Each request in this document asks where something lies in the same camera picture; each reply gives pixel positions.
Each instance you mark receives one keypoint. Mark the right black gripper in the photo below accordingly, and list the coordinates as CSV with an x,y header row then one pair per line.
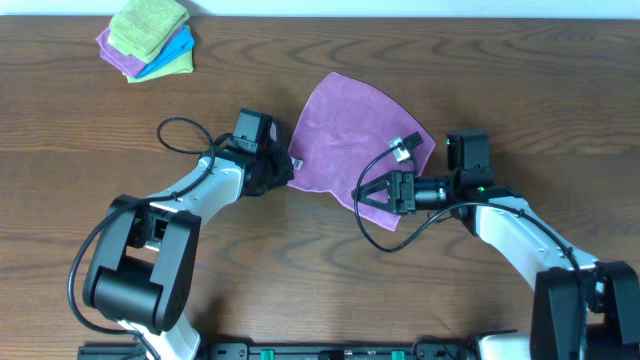
x,y
395,204

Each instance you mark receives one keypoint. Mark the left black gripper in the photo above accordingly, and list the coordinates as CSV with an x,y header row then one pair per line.
x,y
279,163

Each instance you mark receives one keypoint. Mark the purple microfiber cloth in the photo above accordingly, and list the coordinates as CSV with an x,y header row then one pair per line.
x,y
344,125

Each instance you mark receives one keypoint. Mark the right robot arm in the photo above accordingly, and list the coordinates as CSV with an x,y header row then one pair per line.
x,y
583,308

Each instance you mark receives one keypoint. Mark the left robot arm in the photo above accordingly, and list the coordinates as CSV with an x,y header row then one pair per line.
x,y
141,272

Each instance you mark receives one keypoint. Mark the white cloth label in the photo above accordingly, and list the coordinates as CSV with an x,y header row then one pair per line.
x,y
297,163

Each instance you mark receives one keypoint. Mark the bottom green folded cloth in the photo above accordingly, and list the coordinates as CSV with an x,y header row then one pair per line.
x,y
181,65

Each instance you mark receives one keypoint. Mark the green folded cloth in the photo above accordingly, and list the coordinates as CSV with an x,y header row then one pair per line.
x,y
181,65
142,27

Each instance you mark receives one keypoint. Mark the blue folded cloth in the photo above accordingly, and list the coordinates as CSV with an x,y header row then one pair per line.
x,y
178,45

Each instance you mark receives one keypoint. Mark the purple folded cloth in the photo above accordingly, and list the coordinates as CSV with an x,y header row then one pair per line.
x,y
127,64

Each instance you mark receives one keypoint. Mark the top green folded cloth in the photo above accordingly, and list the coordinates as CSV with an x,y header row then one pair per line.
x,y
142,27

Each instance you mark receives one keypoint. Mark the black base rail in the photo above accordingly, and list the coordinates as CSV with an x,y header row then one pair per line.
x,y
428,349

